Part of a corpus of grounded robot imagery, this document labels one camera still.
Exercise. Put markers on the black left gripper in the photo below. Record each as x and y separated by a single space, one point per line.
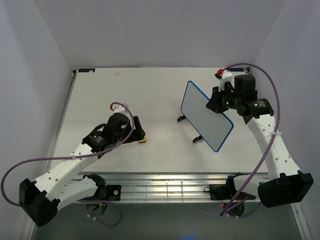
138 133

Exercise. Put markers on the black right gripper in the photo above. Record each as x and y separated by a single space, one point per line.
213 103

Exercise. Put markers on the yellow whiteboard eraser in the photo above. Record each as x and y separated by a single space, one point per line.
143 140

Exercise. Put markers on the blue framed small whiteboard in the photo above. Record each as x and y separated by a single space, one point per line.
214 128

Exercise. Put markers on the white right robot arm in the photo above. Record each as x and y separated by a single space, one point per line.
286 182

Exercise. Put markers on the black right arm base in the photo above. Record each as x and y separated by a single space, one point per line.
221 192

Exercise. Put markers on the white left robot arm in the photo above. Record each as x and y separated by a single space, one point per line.
42 198

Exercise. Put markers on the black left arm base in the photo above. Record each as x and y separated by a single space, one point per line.
112 193

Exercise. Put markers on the black whiteboard stand foot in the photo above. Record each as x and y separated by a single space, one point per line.
196 139
181 118

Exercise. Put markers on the blue label sticker right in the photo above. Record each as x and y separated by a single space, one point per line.
236 69

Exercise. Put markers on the blue label sticker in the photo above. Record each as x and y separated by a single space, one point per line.
236 69
86 70

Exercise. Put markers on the blue label sticker left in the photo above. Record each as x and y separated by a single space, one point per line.
86 70

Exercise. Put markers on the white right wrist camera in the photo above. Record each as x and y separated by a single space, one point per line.
223 76

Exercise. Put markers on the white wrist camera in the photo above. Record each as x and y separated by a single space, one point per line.
223 76
119 109

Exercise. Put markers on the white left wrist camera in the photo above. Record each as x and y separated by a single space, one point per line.
119 109

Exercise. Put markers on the aluminium table frame rails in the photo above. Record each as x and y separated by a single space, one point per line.
163 188

